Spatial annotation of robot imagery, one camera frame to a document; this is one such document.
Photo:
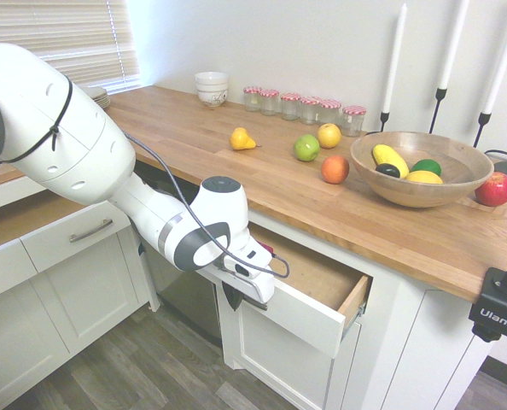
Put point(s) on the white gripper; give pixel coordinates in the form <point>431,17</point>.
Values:
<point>258,286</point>

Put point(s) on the white drawer wooden inside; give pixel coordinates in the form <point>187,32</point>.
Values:
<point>317,273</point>

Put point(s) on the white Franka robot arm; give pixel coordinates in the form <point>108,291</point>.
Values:
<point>65,141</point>

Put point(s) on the stainless steel dishwasher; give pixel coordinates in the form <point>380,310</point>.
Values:
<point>189,299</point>

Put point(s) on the white panelled cabinet door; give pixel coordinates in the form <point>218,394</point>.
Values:
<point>279,354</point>

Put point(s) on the yellow pear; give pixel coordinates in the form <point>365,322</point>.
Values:
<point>240,140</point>

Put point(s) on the orange fruit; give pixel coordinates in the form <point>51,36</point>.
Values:
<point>335,169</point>

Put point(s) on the green apple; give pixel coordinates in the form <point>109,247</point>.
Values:
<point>307,148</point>

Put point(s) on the white side cabinet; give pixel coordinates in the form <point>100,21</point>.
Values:
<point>65,299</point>

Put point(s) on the yellow apple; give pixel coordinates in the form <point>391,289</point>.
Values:
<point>329,136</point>

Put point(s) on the glass jar red gingham lid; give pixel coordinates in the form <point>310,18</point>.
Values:
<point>330,112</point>
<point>353,121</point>
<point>269,103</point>
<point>252,100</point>
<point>310,112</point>
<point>290,107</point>

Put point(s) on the white bowl gold pattern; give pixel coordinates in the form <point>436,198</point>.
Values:
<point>213,99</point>

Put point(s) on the black avocado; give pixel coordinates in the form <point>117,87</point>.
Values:
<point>388,171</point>

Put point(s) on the large wooden bowl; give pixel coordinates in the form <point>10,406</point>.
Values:
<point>407,194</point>

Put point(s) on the white kitchen island cabinet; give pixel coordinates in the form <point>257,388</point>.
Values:
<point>428,350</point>

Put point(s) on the yellow banana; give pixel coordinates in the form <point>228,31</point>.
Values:
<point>390,159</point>

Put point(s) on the white ceramic bowl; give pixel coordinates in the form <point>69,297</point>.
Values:
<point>211,79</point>

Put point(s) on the yellow lemon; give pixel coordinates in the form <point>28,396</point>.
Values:
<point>424,177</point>

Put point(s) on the green lime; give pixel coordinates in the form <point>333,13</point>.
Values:
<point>427,166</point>

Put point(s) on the short black candle holder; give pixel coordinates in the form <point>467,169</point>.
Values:
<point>385,116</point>

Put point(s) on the white plate stack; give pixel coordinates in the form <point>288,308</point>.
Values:
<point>100,98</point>

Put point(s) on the black Ulanzi clamp stand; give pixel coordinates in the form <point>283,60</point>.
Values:
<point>497,307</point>

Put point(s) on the red apple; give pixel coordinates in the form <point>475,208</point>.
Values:
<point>494,190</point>

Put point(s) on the tall black candle holder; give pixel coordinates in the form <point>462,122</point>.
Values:
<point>441,94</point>

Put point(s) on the medium black candle holder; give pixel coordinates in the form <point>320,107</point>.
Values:
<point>485,118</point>

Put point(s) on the white window blind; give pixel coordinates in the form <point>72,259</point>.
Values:
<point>65,34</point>

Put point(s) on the wrist camera with red cap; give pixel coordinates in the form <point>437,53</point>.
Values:
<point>266,249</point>

